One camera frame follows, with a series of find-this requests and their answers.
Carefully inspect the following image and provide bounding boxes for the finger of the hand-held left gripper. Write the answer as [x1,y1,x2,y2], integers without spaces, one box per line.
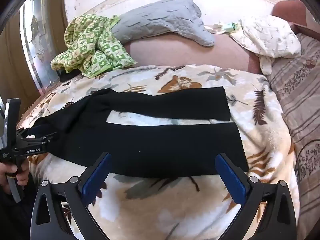
[15,128,33,142]
[25,131,59,146]

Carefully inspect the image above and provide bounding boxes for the green checked quilt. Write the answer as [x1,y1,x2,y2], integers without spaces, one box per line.
[51,14,137,78]

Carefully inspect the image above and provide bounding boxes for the person's left hand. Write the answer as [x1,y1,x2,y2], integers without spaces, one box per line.
[0,159,30,193]

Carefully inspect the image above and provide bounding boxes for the pink sofa cushion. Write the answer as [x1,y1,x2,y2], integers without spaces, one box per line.
[124,26,263,74]

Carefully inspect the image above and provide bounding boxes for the reddish brown sofa armrest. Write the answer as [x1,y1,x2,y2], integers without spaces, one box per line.
[272,0,320,40]

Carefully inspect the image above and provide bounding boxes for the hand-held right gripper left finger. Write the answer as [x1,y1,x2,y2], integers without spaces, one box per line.
[30,152,112,240]

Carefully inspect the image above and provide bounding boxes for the white floral pillow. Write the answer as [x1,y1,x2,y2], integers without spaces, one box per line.
[207,15,302,75]

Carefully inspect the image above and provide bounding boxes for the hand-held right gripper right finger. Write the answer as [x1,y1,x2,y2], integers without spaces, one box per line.
[215,153,298,240]

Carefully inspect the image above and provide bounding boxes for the small green white cloth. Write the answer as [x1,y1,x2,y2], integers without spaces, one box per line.
[222,22,242,33]

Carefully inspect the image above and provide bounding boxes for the leaf print fleece blanket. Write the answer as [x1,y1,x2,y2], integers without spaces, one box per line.
[19,65,300,240]

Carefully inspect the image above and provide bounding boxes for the grey quilted pillow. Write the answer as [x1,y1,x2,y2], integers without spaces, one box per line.
[110,0,215,47]

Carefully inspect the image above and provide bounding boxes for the striped floral bed sheet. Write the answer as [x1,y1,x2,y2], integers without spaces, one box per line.
[267,32,320,220]

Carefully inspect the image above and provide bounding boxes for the black pants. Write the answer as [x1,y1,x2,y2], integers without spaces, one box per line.
[32,86,248,178]

